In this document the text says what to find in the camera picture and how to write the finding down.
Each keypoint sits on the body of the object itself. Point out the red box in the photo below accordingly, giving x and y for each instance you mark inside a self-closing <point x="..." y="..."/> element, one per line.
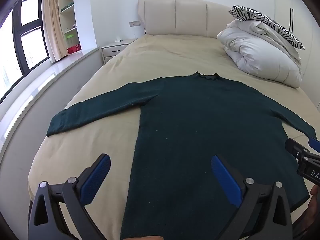
<point x="73" y="48"/>

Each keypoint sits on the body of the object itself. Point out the cream padded headboard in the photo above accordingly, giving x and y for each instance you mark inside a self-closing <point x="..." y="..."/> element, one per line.
<point x="175" y="17"/>

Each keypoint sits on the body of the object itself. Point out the person's right hand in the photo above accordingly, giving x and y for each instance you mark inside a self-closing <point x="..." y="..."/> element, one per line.
<point x="316" y="200"/>

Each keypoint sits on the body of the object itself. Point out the white wardrobe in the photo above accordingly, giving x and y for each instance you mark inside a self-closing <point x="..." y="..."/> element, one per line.
<point x="283" y="10"/>

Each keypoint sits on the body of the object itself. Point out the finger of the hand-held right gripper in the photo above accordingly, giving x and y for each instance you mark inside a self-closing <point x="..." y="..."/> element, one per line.
<point x="315" y="143"/>
<point x="296" y="148"/>

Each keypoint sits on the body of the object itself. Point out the white wall shelf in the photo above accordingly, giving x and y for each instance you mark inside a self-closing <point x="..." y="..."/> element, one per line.
<point x="68" y="12"/>

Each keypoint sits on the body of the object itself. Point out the bed with beige sheet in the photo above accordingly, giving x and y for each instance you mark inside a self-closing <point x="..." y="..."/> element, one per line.
<point x="160" y="55"/>

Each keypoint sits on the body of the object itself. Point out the black framed window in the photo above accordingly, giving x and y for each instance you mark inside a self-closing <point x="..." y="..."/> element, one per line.
<point x="17" y="42"/>

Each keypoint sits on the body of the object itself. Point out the wall outlet plate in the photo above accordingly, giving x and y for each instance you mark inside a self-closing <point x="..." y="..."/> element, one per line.
<point x="135" y="23"/>

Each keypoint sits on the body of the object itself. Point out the white nightstand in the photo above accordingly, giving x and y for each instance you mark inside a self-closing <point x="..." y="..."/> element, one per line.
<point x="113" y="48"/>

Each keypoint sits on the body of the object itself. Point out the beige curtain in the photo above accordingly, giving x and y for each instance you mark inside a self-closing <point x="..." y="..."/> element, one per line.
<point x="52" y="25"/>

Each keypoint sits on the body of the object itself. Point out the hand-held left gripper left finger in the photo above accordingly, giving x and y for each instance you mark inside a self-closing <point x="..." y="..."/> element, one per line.
<point x="96" y="180"/>

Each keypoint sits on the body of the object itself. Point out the white window ledge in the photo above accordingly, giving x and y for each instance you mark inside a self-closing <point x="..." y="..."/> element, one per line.
<point x="45" y="85"/>

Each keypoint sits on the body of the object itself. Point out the dark green sweater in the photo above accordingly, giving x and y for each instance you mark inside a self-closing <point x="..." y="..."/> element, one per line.
<point x="195" y="115"/>

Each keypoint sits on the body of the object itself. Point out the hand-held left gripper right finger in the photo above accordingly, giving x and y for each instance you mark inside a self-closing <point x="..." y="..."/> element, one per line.
<point x="226" y="180"/>

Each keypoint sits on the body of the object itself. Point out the white folded duvet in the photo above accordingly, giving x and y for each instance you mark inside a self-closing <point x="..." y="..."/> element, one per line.
<point x="252" y="52"/>

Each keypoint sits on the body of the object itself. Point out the green translucent container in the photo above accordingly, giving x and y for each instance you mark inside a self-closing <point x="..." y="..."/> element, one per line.
<point x="70" y="36"/>

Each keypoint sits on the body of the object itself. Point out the zebra print pillow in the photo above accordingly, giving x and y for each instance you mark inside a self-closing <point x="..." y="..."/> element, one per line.
<point x="265" y="17"/>

